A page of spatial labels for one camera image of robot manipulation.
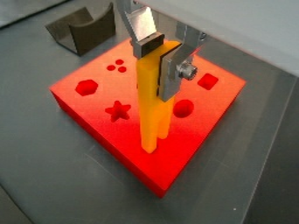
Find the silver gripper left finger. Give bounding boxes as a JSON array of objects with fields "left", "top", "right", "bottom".
[{"left": 116, "top": 0, "right": 164, "bottom": 59}]

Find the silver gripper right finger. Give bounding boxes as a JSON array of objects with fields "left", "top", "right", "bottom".
[{"left": 157, "top": 22, "right": 207, "bottom": 102}]

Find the yellow square-circle peg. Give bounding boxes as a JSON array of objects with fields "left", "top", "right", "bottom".
[{"left": 136, "top": 41, "right": 179, "bottom": 153}]

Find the black curved holder stand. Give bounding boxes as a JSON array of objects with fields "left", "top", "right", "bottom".
[{"left": 45, "top": 3, "right": 116, "bottom": 56}]

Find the red shape-sorter block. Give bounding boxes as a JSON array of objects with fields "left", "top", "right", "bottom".
[{"left": 51, "top": 40, "right": 246, "bottom": 197}]

